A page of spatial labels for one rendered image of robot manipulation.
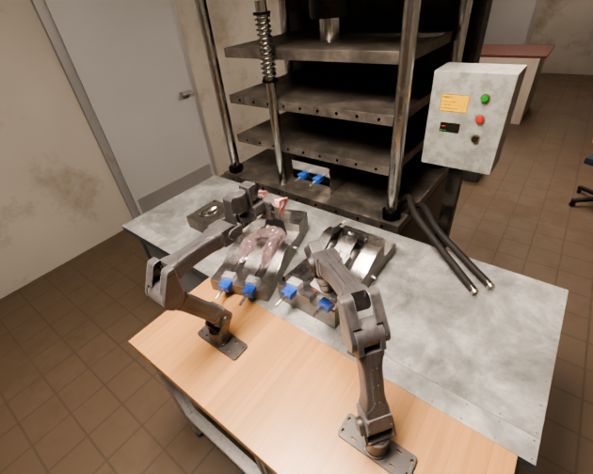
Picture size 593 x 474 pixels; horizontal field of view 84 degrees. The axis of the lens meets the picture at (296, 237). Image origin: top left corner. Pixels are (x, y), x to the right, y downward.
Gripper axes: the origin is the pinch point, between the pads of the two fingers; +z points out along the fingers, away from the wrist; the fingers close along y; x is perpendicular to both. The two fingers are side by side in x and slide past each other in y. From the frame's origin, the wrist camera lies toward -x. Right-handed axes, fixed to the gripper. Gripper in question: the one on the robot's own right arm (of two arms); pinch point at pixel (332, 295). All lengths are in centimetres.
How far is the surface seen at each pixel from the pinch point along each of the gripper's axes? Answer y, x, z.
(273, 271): 31.2, 2.2, 12.2
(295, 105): 82, -77, 4
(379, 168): 28, -73, 24
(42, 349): 168, 122, 74
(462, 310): -35.4, -26.4, 21.5
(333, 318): -2.8, 5.0, 6.9
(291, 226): 43, -21, 18
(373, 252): 1.2, -26.1, 11.7
